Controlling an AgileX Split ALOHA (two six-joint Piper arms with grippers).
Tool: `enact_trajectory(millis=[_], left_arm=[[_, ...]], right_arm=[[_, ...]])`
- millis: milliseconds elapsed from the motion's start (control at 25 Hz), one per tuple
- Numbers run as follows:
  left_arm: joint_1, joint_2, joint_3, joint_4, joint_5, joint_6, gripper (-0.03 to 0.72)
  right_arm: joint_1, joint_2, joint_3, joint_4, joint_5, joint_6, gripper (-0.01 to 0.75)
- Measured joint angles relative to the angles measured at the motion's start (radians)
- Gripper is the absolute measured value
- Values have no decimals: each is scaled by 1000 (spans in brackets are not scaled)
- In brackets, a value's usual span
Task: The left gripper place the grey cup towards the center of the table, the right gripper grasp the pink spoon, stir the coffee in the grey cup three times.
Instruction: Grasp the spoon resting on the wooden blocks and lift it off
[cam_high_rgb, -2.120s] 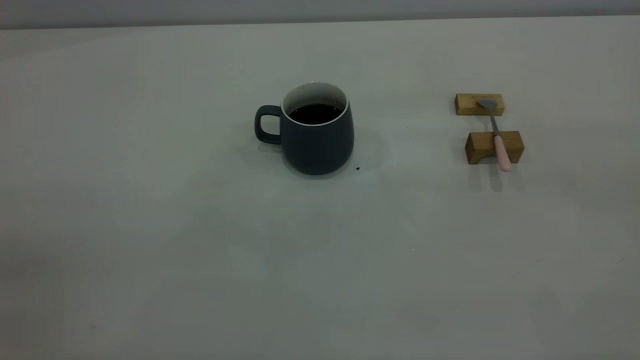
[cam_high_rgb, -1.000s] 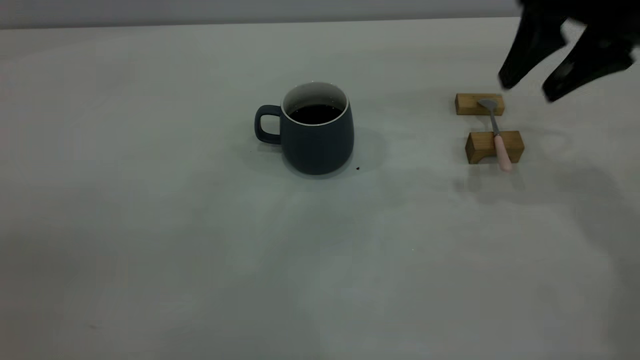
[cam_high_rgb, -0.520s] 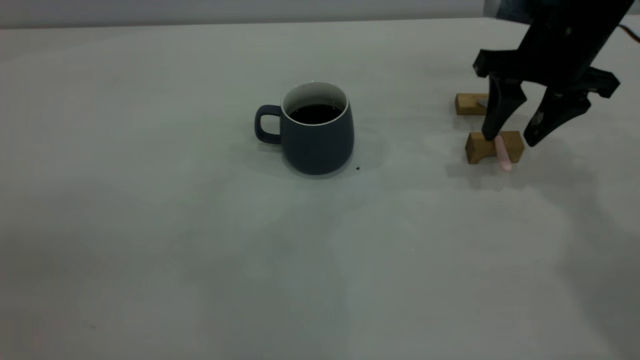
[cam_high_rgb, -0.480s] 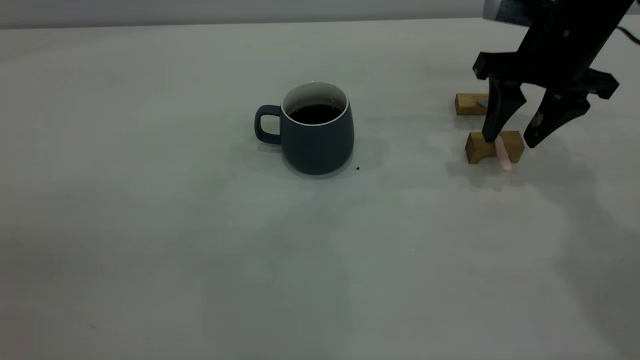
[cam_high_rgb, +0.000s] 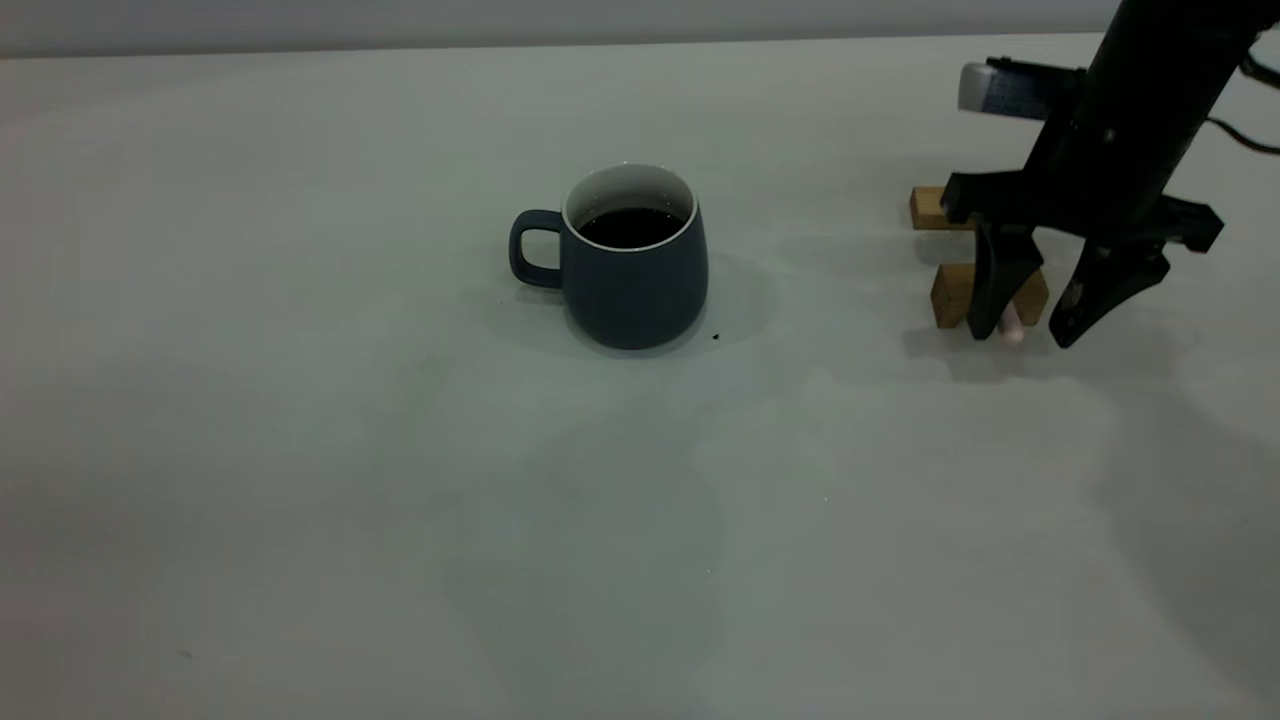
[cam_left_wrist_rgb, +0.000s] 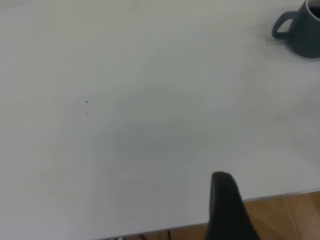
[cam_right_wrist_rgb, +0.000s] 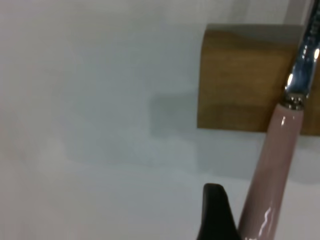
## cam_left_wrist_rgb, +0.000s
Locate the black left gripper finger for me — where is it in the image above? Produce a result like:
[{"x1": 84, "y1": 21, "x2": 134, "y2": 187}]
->
[{"x1": 204, "y1": 171, "x2": 261, "y2": 240}]

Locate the dark grey ceramic mug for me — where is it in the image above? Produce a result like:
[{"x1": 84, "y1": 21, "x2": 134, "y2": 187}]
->
[{"x1": 271, "y1": 0, "x2": 320, "y2": 59}]

